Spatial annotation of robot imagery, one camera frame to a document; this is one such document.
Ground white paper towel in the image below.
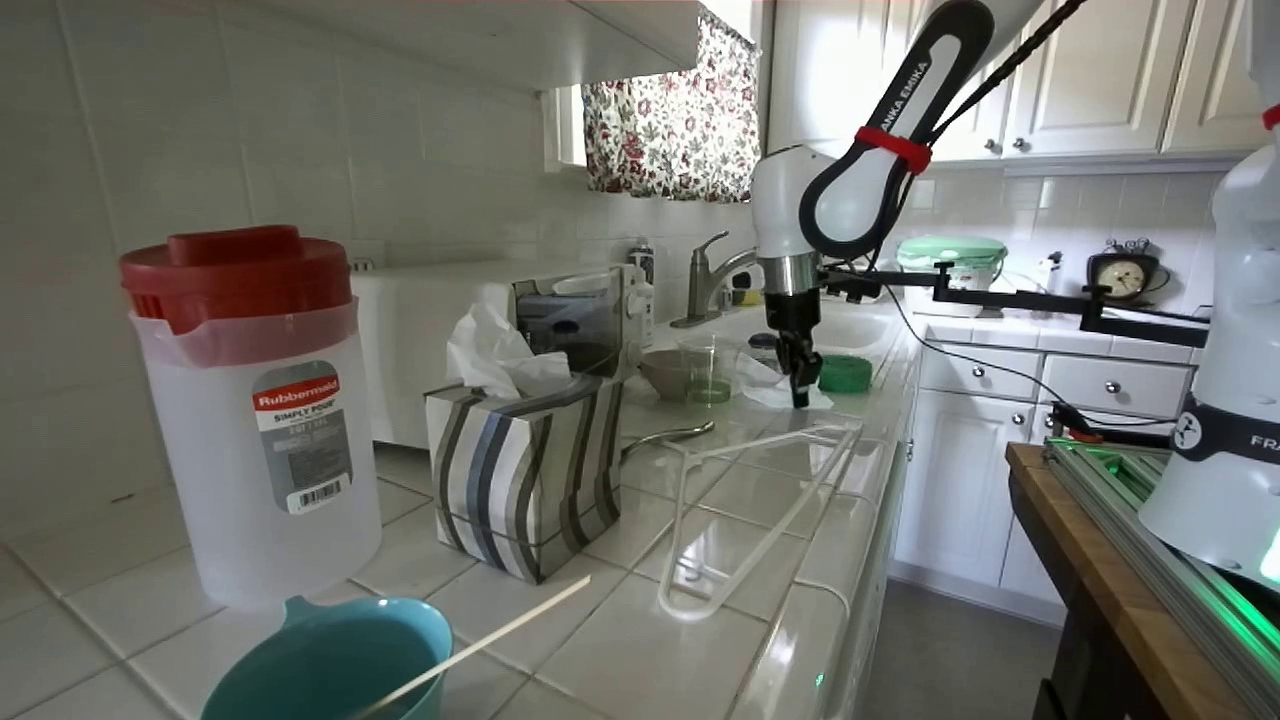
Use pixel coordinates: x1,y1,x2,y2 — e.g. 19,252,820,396
726,358,832,417

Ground green smiley face sponge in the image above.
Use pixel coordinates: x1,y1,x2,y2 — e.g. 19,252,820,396
817,350,879,401

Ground floral window curtain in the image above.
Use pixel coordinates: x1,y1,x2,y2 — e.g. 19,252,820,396
581,15,768,209

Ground white lower drawer cabinets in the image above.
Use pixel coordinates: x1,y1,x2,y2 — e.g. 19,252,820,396
888,318,1205,620

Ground small black table clock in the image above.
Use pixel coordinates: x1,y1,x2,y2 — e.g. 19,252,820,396
1082,245,1166,310

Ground thin wooden stick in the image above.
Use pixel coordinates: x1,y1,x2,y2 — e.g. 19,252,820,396
348,574,601,720

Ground red strap on arm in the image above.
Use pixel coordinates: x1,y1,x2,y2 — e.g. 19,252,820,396
853,119,940,180

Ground wooden table with metal rail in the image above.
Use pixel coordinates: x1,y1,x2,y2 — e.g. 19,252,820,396
1003,438,1280,720

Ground white tissue sheet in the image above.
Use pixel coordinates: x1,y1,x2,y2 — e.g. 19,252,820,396
444,280,581,404

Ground striped tissue box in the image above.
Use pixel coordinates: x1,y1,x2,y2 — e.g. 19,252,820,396
419,372,627,587

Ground metal sink faucet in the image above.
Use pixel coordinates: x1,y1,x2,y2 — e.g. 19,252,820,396
667,228,761,331

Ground white upper kitchen cabinets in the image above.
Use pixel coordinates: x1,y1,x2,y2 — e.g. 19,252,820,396
763,0,1280,180

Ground grey camera cable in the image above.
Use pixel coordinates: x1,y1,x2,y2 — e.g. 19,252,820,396
885,283,1205,441

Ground teal plastic cup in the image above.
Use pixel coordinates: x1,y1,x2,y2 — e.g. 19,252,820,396
194,593,461,720

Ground white plastic clothes hanger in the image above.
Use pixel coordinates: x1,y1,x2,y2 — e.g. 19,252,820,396
650,422,864,624

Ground white ceramic sink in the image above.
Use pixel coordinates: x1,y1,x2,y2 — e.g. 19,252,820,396
716,292,916,389

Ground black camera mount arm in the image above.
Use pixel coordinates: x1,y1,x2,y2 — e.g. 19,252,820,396
813,260,1216,354

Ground clear glass cup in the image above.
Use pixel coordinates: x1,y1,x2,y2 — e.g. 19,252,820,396
682,337,738,410

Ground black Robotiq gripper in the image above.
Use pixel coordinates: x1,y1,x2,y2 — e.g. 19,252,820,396
761,290,823,411

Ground soap dispenser bottle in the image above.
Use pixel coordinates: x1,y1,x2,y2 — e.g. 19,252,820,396
625,238,658,328

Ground grey ceramic bowl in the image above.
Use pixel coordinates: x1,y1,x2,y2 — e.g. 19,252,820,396
631,346,720,404

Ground metal spoon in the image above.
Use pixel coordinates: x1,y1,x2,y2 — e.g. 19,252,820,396
616,422,723,463

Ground clear pitcher with red lid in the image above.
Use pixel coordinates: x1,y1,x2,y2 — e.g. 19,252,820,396
112,226,387,617

